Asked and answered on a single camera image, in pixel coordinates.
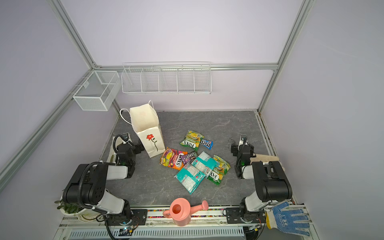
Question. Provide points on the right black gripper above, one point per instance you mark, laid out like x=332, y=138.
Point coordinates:
x=242, y=147

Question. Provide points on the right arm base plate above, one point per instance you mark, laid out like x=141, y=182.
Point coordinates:
x=237, y=216

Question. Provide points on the white mesh box basket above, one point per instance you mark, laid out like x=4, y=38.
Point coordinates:
x=98, y=91

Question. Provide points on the beige work glove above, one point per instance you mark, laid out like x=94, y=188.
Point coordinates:
x=265, y=159
x=112, y=155

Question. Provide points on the green Fox's candy bag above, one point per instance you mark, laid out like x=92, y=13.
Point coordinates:
x=192, y=140

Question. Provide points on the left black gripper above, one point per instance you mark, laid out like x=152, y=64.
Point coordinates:
x=137, y=148

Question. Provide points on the teal snack pack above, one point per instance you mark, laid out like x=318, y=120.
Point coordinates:
x=204, y=163
x=190, y=177

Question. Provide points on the green Fox's spring tea bag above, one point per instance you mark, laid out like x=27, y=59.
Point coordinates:
x=220, y=170

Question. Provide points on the beige work glove right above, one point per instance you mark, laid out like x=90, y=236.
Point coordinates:
x=265, y=159

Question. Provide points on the white paper gift bag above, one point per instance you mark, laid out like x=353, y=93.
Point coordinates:
x=145, y=123

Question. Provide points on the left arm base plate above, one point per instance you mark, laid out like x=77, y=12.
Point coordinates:
x=138, y=218

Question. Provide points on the blue M&M's packet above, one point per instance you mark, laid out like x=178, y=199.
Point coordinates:
x=207, y=143

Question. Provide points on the beige work glove left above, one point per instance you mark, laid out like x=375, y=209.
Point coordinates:
x=112, y=155

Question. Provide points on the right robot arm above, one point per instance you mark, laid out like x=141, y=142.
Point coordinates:
x=271, y=182

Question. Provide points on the white wire shelf basket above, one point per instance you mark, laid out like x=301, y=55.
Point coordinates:
x=167, y=78

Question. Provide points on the brown M&M's packet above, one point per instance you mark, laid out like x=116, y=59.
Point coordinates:
x=189, y=157

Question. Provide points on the pink watering can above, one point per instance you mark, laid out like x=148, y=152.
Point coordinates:
x=181, y=211

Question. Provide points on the white vented rail cover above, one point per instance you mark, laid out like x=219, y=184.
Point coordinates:
x=157, y=233

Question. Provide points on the white blue dotted glove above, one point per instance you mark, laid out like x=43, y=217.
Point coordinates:
x=294, y=221

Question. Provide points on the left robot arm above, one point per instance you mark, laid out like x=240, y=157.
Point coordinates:
x=87, y=187

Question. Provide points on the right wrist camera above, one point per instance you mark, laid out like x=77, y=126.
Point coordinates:
x=243, y=141

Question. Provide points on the small potted plant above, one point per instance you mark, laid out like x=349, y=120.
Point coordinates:
x=74, y=210

